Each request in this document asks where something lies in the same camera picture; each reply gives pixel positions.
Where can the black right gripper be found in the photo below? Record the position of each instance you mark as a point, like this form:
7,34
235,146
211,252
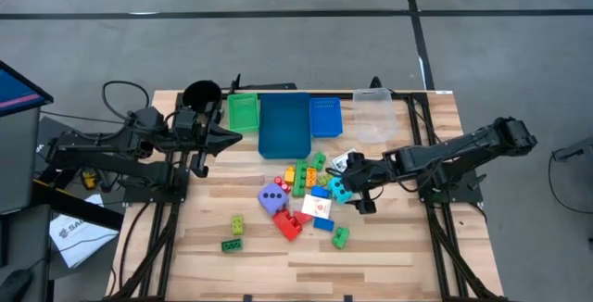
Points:
370,174

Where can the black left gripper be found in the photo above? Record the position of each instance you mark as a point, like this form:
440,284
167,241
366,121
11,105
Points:
200,165

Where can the teal foam die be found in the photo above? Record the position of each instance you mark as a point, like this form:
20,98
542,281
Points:
338,191

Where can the lime green brick plate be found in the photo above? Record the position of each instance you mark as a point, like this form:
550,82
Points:
324,179

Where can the small blue toy brick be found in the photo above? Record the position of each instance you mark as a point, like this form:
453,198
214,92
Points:
319,192

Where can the bright green toy block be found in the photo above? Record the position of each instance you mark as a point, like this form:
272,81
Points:
318,160
340,238

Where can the orange toy brick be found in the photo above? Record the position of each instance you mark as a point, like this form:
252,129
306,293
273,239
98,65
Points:
311,177

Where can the orange white playing card box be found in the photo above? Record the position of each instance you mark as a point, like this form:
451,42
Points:
316,206

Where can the long blue toy brick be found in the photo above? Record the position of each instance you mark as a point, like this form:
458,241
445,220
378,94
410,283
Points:
323,224

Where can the long green toy block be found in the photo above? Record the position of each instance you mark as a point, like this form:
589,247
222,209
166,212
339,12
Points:
300,177

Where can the red wedge toy block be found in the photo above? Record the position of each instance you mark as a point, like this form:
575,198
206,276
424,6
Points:
303,217

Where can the yellow toy block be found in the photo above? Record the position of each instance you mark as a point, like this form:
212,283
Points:
289,175

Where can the small red toy block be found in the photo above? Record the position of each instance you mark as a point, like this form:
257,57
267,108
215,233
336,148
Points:
281,184

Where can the large red toy block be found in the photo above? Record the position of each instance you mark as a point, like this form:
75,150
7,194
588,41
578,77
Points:
287,225

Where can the purple foam die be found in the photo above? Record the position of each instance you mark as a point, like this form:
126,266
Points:
273,197

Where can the lime green toy brick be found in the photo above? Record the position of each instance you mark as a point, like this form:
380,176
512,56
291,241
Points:
237,224

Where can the dark green toy brick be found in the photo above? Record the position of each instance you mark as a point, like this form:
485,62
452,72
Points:
231,245

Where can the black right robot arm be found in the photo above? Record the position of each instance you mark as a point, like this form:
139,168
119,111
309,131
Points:
463,147

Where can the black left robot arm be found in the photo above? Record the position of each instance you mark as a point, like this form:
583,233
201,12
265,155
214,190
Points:
139,168

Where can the green plastic basket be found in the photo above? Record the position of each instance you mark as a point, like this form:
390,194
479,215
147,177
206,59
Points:
243,112

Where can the black round bucket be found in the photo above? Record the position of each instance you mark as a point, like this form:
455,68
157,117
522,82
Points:
201,93

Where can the large teal plastic bin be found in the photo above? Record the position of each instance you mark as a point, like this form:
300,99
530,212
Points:
285,126

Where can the clear plastic container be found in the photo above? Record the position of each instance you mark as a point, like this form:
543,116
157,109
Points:
374,117

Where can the blue plastic basket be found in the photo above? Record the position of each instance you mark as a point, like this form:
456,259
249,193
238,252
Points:
325,117

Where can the yellow black tool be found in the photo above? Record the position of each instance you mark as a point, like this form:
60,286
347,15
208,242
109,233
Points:
88,180

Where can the black diagonal beam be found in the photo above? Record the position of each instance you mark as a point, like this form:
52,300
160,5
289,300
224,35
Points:
88,211

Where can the black controller box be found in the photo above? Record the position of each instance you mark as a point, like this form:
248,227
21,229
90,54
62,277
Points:
53,130

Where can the white printed paper sheet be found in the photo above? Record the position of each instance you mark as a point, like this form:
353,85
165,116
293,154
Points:
79,242

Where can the grey cabinet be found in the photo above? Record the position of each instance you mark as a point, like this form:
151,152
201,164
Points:
18,163

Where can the computer monitor blue screen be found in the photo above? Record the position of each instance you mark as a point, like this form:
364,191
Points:
18,91

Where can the dark grey desk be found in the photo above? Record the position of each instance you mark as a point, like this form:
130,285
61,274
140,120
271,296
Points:
28,242

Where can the dark stand leg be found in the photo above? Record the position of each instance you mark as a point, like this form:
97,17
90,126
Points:
581,148

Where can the black computer mouse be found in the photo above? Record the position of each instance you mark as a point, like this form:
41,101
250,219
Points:
14,285

